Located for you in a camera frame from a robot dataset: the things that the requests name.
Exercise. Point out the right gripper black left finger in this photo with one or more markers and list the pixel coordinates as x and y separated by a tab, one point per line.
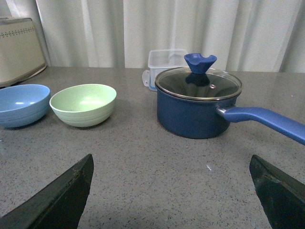
59	205

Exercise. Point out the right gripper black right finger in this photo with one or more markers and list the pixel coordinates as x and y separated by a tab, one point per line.
282	197

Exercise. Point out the green bowl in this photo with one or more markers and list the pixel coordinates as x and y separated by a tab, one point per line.
84	105

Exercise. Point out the blue bowl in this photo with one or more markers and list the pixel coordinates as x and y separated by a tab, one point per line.
22	105

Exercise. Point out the glass lid with blue knob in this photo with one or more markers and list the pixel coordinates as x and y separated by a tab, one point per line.
198	81

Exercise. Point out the clear plastic food container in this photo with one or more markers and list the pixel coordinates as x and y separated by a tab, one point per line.
161	60

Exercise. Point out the blue saucepan with handle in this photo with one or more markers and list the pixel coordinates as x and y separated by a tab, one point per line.
208	119

